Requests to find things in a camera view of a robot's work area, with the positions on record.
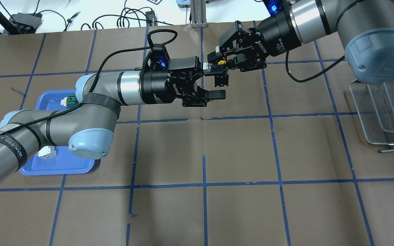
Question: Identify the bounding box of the black camera cable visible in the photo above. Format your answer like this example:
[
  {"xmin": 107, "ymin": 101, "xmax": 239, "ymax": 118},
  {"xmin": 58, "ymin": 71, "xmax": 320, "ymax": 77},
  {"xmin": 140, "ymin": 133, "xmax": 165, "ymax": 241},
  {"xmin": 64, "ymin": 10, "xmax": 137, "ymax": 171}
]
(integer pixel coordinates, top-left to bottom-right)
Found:
[{"xmin": 0, "ymin": 29, "xmax": 179, "ymax": 151}]

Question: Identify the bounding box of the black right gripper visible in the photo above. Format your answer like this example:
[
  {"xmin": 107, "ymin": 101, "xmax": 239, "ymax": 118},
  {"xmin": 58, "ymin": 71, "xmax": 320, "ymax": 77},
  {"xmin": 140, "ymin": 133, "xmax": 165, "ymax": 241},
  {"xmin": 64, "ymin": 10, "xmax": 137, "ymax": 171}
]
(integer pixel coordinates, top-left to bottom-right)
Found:
[{"xmin": 207, "ymin": 14, "xmax": 301, "ymax": 72}]

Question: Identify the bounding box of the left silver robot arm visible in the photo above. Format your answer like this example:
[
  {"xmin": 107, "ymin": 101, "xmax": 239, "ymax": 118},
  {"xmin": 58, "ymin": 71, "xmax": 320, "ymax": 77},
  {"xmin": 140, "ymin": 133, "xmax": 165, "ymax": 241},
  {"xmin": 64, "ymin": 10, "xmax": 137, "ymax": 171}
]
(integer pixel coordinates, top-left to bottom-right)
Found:
[{"xmin": 0, "ymin": 52, "xmax": 228, "ymax": 183}]

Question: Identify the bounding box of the aluminium frame post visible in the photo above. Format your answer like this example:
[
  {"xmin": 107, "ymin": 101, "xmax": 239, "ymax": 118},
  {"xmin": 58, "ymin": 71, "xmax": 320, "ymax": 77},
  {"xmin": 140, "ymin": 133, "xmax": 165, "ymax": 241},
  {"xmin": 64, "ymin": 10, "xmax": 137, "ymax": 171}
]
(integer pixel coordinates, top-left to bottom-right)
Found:
[{"xmin": 190, "ymin": 0, "xmax": 208, "ymax": 28}]

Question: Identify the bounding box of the right camera cable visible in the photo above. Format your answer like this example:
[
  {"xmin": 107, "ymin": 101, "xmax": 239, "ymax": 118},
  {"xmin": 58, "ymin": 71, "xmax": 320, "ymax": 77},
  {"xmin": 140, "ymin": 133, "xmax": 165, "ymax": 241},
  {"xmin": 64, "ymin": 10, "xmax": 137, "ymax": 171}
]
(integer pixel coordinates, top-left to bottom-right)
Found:
[{"xmin": 285, "ymin": 51, "xmax": 348, "ymax": 83}]

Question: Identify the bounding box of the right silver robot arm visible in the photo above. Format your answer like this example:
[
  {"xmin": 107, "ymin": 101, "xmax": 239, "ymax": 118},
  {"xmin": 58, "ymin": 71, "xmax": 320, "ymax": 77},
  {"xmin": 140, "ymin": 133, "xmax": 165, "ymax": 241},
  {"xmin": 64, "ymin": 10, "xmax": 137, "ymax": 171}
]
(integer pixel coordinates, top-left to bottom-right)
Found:
[{"xmin": 207, "ymin": 0, "xmax": 394, "ymax": 84}]

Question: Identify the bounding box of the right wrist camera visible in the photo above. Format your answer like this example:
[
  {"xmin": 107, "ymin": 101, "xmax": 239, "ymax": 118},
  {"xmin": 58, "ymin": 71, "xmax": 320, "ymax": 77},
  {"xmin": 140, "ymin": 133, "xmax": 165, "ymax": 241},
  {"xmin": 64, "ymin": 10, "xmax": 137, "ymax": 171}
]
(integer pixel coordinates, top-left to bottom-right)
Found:
[{"xmin": 262, "ymin": 0, "xmax": 284, "ymax": 16}]

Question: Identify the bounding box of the black cable bundle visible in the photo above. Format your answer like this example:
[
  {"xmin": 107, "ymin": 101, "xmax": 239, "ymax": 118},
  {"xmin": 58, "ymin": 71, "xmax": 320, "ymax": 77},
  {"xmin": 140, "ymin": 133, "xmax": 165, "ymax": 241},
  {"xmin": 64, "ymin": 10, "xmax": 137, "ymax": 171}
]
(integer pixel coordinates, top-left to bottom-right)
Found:
[{"xmin": 81, "ymin": 7, "xmax": 173, "ymax": 31}]

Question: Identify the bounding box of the blue plastic tray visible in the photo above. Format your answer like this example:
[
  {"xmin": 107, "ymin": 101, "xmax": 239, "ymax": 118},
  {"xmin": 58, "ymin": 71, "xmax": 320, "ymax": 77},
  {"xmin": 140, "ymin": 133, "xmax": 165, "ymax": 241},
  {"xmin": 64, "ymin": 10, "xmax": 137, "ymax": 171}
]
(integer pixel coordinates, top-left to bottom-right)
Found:
[{"xmin": 20, "ymin": 89, "xmax": 99, "ymax": 176}]

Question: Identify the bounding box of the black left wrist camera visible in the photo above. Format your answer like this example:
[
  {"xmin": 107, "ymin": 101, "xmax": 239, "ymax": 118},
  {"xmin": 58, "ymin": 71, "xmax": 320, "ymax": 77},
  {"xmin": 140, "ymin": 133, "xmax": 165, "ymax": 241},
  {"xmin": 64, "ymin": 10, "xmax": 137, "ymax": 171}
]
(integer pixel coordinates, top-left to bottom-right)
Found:
[{"xmin": 143, "ymin": 44, "xmax": 170, "ymax": 71}]

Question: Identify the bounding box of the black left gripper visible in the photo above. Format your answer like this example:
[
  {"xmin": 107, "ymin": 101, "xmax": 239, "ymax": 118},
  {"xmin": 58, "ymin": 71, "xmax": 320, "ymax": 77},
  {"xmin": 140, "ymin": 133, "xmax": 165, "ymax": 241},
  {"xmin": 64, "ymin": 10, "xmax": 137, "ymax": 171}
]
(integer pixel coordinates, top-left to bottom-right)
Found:
[{"xmin": 141, "ymin": 55, "xmax": 228, "ymax": 107}]

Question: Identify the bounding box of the green terminal block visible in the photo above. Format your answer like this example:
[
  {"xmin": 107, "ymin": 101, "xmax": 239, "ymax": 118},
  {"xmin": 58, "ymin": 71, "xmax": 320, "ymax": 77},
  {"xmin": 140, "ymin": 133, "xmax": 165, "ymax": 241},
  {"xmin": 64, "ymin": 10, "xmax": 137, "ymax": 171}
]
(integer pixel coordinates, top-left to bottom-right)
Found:
[{"xmin": 60, "ymin": 95, "xmax": 79, "ymax": 109}]

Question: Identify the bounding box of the white circuit breaker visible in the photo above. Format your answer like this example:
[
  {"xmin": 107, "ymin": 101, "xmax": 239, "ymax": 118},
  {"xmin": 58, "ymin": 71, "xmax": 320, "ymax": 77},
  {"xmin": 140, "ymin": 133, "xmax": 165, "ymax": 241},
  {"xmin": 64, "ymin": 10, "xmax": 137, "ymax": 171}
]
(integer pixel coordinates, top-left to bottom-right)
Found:
[{"xmin": 37, "ymin": 146, "xmax": 57, "ymax": 159}]

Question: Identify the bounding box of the wire mesh shelf basket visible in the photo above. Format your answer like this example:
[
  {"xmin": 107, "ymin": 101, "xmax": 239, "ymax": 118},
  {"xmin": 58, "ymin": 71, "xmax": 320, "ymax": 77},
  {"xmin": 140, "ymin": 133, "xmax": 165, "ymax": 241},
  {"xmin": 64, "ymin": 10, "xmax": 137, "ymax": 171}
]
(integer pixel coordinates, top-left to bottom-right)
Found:
[{"xmin": 349, "ymin": 80, "xmax": 394, "ymax": 153}]

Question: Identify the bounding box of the red push button switch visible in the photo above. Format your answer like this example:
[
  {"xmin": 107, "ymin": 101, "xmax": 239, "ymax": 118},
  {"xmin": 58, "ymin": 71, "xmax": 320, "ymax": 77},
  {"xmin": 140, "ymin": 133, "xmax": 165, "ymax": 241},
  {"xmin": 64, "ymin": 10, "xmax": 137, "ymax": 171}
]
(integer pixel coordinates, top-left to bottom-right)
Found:
[{"xmin": 202, "ymin": 60, "xmax": 229, "ymax": 87}]

